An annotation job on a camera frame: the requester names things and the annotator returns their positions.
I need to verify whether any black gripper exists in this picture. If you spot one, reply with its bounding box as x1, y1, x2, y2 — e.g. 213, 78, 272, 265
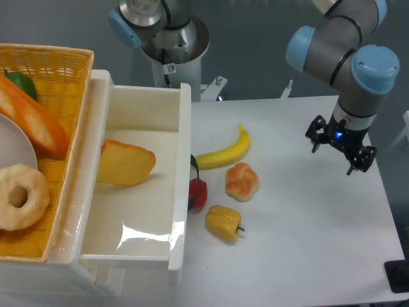
305, 115, 377, 175

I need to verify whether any white drawer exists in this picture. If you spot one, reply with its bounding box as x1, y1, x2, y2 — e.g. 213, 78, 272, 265
78, 82, 200, 287

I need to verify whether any orange bread slice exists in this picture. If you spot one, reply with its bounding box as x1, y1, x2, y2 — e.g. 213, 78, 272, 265
96, 139, 156, 185

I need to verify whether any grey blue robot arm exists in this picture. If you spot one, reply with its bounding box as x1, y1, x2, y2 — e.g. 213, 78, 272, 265
109, 1, 399, 172

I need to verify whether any white drawer cabinet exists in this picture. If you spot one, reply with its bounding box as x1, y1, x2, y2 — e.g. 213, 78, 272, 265
1, 70, 125, 296

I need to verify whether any knotted bread roll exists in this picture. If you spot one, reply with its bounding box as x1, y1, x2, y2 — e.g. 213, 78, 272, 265
225, 162, 259, 202

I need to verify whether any yellow banana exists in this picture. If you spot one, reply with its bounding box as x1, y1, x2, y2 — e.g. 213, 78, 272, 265
196, 123, 251, 169

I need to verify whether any black device at edge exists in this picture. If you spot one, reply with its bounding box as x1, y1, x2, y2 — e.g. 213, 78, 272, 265
384, 260, 408, 294

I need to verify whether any yellow toy pepper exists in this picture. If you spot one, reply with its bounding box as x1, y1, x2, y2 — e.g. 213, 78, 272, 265
205, 205, 245, 244

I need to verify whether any red toy pepper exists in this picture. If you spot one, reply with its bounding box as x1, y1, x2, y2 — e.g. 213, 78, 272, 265
188, 178, 208, 212

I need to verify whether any yellow woven basket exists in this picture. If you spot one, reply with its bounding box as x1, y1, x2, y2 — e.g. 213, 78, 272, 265
1, 43, 94, 263

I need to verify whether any orange baguette bread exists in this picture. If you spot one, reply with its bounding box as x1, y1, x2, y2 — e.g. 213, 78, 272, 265
1, 75, 70, 160

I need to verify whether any white plate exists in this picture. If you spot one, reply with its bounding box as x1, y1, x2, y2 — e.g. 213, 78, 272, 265
0, 114, 38, 169

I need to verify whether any green toy fruit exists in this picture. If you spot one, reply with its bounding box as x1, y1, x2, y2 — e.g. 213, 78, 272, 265
4, 70, 38, 101

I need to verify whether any beige doughnut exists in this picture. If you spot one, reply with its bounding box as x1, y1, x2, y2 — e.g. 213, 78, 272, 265
1, 164, 50, 231

